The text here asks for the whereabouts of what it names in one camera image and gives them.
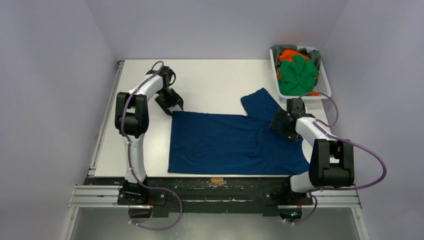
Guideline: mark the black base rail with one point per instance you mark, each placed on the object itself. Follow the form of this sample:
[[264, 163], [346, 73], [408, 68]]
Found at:
[[268, 196]]

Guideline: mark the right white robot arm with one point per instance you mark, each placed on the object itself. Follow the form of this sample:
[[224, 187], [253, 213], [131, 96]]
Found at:
[[331, 162]]

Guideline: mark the white plastic basket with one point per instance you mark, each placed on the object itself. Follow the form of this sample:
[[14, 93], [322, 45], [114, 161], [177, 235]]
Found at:
[[322, 82]]

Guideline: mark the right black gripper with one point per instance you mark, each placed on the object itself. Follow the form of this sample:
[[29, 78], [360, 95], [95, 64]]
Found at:
[[281, 122]]

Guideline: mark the blue t shirt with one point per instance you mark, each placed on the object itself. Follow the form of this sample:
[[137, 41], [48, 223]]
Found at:
[[231, 144]]

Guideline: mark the orange t shirt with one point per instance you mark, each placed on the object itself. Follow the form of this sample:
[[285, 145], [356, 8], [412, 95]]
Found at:
[[290, 56]]

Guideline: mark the green t shirt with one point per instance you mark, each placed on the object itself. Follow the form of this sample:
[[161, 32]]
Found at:
[[298, 78]]

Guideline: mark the brown tape piece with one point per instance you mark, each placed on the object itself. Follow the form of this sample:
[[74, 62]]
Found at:
[[217, 180]]

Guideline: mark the grey t shirt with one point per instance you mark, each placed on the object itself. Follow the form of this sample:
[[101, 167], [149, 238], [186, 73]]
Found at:
[[313, 53]]

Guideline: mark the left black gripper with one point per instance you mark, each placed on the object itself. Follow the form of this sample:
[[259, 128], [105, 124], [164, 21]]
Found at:
[[175, 96]]

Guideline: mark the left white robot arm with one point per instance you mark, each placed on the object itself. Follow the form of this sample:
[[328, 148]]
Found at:
[[132, 121]]

